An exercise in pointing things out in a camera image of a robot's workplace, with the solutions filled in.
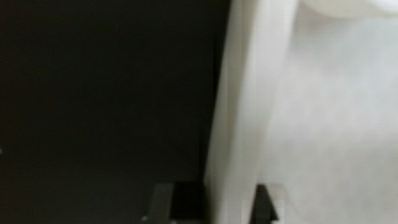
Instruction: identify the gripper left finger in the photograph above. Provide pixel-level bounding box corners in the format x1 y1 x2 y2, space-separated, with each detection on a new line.
142 183 174 224

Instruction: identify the white desk top tray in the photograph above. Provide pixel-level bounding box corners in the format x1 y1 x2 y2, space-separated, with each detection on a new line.
204 0 398 224

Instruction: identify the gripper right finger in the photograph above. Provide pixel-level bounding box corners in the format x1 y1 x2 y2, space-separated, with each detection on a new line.
254 184 279 224

